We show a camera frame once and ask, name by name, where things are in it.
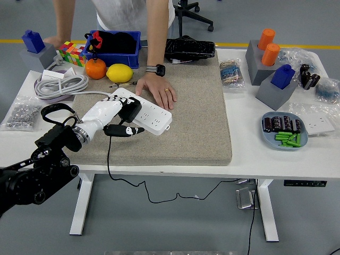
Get clear bag of metal nuts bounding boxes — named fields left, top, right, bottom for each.
left=0, top=95, right=43, bottom=132

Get person's right hand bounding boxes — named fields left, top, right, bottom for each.
left=42, top=36, right=70, bottom=50

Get clear socket bag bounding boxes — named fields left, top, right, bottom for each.
left=288, top=102, right=340, bottom=139

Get black table control panel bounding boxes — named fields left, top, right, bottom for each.
left=283, top=180, right=327, bottom=188

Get white wall socket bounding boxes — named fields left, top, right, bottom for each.
left=302, top=113, right=336, bottom=136

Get person's left hand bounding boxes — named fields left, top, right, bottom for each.
left=135, top=73, right=178, bottom=111

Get white power strip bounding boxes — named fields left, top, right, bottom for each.
left=110, top=88, right=173, bottom=137

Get white table leg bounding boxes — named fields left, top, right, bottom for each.
left=69, top=174, right=94, bottom=236
left=257, top=179, right=279, bottom=242

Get multicoloured puzzle cube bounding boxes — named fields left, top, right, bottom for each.
left=56, top=41, right=87, bottom=67

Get grey two-hole holder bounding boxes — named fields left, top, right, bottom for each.
left=244, top=39, right=282, bottom=86

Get black silver pen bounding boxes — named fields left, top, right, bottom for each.
left=108, top=81, right=138, bottom=88

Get black office chair base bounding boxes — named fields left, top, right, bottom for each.
left=172, top=0, right=215, bottom=38

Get blue plastic bin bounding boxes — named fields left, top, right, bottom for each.
left=82, top=30, right=142, bottom=69

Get grey-white coiled power cord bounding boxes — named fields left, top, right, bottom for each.
left=34, top=54, right=112, bottom=101

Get orange fruit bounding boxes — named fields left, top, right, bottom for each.
left=84, top=58, right=107, bottom=80

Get white printed packet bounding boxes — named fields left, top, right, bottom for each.
left=169, top=57, right=194, bottom=64

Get orange cylinder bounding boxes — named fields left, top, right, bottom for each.
left=261, top=43, right=281, bottom=67
left=257, top=28, right=276, bottom=50

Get yellow lemon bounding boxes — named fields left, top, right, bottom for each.
left=106, top=63, right=134, bottom=83

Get black plastic tray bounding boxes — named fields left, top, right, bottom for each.
left=164, top=38, right=216, bottom=61

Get black drawstring bag red trim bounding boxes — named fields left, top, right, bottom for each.
left=84, top=30, right=138, bottom=54

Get small clear bag blue parts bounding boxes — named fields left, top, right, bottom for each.
left=314, top=78, right=340, bottom=104

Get large metal pedal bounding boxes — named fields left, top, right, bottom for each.
left=235, top=186, right=260, bottom=210

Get blue bottle-shaped block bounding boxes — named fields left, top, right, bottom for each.
left=21, top=29, right=46, bottom=54
left=270, top=64, right=296, bottom=90

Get blue-grey plate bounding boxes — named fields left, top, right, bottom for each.
left=260, top=111, right=309, bottom=151

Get bagged black capacitors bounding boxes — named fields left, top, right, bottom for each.
left=299, top=64, right=321, bottom=90

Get black plug with cord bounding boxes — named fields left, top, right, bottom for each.
left=106, top=97, right=241, bottom=205

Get grey-brown mat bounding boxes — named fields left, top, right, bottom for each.
left=58, top=47, right=234, bottom=167

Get black floor cable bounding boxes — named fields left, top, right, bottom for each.
left=246, top=180, right=260, bottom=255

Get small white box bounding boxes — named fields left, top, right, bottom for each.
left=41, top=69, right=66, bottom=80

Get large clear bag blue parts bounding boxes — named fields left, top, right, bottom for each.
left=277, top=47, right=324, bottom=75

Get clear bag of resistors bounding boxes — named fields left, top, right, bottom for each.
left=219, top=58, right=247, bottom=90

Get person torso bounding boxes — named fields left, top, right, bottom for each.
left=91, top=0, right=176, bottom=40

